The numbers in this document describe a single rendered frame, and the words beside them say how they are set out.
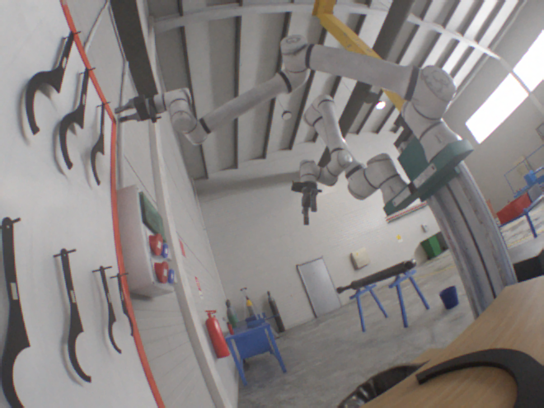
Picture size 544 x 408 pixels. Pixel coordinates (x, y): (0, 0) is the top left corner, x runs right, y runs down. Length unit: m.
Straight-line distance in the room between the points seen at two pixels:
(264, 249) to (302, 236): 1.62
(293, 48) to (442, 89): 0.60
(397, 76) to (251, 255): 9.02
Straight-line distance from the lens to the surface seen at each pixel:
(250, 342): 5.46
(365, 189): 1.56
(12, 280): 0.55
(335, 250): 10.35
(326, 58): 1.07
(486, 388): 0.46
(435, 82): 1.01
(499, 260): 1.32
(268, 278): 9.50
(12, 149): 0.71
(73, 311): 0.69
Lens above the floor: 1.22
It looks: 21 degrees up
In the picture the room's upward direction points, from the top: 21 degrees counter-clockwise
